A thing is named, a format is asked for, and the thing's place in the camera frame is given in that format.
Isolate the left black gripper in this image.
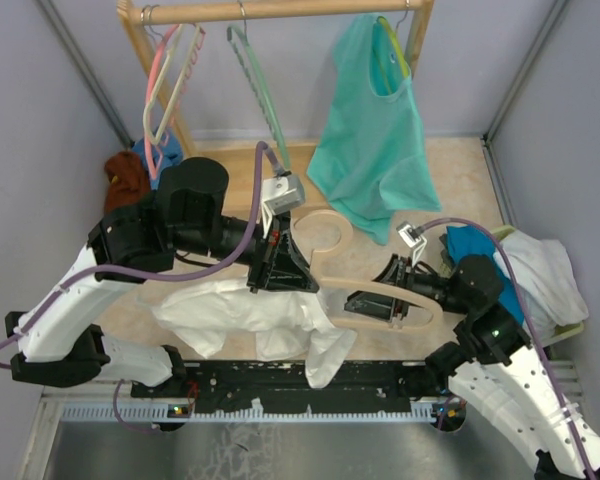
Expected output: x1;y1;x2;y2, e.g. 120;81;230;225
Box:
174;206;321;293

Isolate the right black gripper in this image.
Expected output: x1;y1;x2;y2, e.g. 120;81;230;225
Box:
344;252;471;320

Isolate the beige wooden hanger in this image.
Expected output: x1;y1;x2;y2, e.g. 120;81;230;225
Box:
293;210;444;335

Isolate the white t-shirt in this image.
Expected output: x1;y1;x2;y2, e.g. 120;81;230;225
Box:
150;278;357;389

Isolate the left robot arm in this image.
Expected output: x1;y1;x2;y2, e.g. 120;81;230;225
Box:
5;157;318;397

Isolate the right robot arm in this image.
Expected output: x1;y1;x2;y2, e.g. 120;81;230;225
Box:
375;254;600;479

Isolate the teal t-shirt on hanger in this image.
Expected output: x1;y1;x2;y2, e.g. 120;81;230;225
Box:
307;13;441;245

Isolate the pink plastic hanger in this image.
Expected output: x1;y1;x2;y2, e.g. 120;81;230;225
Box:
142;25;182;181

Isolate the cream plastic hanger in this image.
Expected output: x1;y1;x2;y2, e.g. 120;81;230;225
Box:
142;23;204;145

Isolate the green plastic hanger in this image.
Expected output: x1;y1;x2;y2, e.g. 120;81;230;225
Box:
226;1;291;170

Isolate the yellow-green hanger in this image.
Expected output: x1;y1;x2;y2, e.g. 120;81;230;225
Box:
377;16;410;78

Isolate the blue cloth in basket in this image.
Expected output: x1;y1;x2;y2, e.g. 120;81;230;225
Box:
446;226;524;325

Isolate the wooden clothes rack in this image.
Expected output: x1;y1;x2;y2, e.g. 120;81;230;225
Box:
116;0;435;216

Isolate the white cloth in basket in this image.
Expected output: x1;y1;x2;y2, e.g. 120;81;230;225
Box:
493;230;591;337

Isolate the blue cloth by rack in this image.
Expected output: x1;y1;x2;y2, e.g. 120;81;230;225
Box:
131;130;184;190

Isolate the brown cloth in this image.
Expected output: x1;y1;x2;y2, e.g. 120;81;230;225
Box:
104;151;150;213

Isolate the light green laundry basket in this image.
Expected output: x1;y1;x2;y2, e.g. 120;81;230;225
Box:
489;224;589;346

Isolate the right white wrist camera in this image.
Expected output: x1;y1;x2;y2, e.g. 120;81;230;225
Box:
396;222;428;266

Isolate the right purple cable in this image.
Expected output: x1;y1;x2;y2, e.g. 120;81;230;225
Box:
414;217;599;480

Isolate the purple cable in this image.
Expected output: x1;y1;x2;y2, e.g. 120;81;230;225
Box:
414;217;599;480
0;140;291;434

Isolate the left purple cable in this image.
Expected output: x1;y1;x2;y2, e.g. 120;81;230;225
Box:
0;140;291;434

